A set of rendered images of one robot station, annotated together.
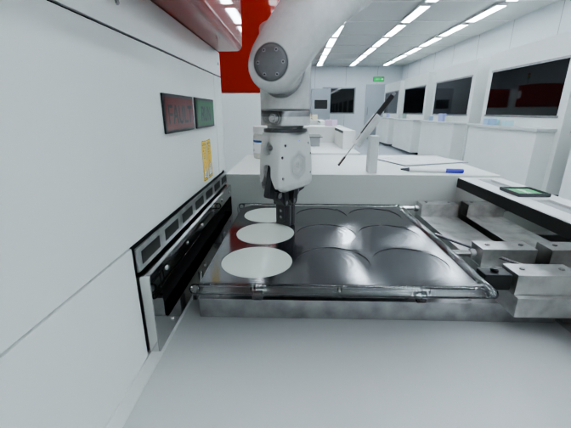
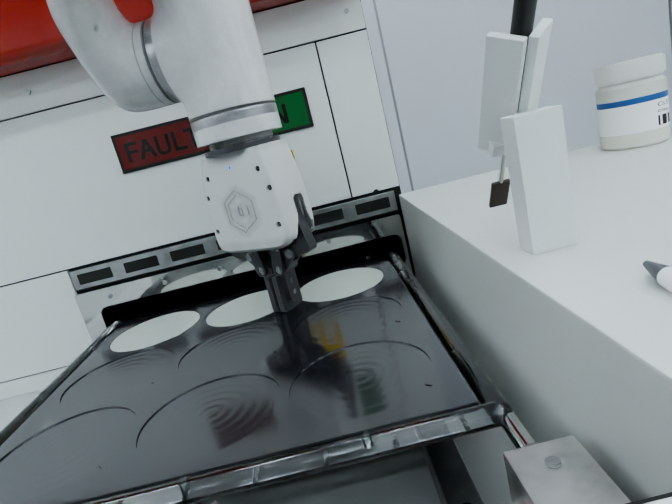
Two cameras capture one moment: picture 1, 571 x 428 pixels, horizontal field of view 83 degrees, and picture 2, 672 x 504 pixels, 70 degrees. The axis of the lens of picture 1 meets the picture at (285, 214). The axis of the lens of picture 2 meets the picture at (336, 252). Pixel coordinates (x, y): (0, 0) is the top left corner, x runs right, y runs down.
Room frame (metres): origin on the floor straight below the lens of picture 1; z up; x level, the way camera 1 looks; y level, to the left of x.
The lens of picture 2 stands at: (0.63, -0.49, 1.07)
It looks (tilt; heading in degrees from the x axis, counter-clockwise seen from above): 14 degrees down; 89
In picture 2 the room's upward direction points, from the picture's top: 14 degrees counter-clockwise
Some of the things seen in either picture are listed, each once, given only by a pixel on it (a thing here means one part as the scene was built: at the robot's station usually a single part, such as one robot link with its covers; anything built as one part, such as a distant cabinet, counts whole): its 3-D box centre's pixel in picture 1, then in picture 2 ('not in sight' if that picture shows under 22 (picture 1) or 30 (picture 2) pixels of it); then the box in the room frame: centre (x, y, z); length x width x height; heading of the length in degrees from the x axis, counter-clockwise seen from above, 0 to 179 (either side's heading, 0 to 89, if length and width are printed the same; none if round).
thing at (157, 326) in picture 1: (203, 239); (247, 286); (0.52, 0.14, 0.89); 0.44 x 0.02 x 0.10; 178
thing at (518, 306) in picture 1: (472, 250); not in sight; (0.53, -0.34, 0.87); 0.36 x 0.08 x 0.03; 178
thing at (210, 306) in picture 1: (374, 306); not in sight; (0.40, -0.13, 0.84); 0.50 x 0.02 x 0.03; 88
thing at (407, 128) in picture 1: (422, 115); not in sight; (9.32, -3.77, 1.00); 1.80 x 1.08 x 2.00; 178
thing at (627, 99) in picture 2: (264, 142); (631, 103); (1.01, 0.06, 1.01); 0.07 x 0.07 x 0.10
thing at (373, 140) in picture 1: (365, 143); (522, 141); (0.77, -0.19, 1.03); 0.06 x 0.04 x 0.13; 88
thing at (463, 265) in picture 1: (431, 237); (186, 491); (0.52, -0.25, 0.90); 0.38 x 0.01 x 0.01; 178
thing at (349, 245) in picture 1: (325, 235); (234, 349); (0.52, -0.07, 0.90); 0.34 x 0.34 x 0.01; 88
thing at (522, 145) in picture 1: (534, 118); not in sight; (4.92, -3.64, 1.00); 1.80 x 1.08 x 2.00; 178
